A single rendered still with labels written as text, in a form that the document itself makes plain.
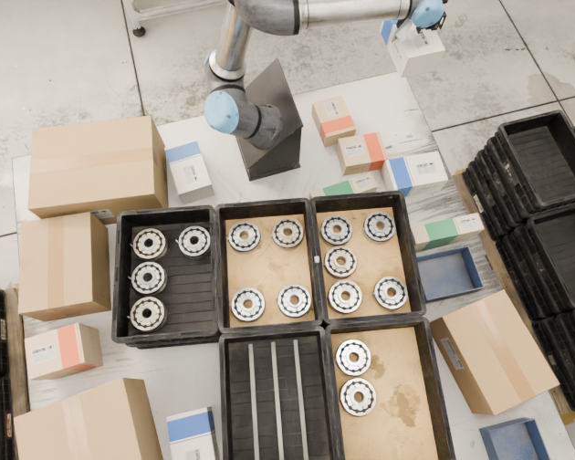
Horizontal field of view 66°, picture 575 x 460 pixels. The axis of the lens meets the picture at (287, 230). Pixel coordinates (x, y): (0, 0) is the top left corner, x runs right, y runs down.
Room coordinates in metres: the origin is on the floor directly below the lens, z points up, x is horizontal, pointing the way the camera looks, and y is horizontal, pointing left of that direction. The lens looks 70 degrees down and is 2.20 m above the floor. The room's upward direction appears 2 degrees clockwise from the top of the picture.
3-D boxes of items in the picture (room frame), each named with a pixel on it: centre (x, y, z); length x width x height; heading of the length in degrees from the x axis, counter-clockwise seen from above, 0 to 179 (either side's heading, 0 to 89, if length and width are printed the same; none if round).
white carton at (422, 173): (0.76, -0.46, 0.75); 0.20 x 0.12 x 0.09; 103
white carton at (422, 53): (1.06, -0.37, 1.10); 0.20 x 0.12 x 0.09; 17
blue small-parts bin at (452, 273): (0.39, -0.54, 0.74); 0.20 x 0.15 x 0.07; 104
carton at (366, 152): (0.85, -0.27, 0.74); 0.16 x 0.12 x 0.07; 103
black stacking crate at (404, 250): (0.40, -0.24, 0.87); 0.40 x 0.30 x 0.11; 6
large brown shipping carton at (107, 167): (0.71, 0.65, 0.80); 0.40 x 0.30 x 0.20; 100
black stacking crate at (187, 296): (0.33, 0.36, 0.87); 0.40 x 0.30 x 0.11; 6
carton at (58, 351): (0.10, 0.68, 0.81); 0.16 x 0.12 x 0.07; 109
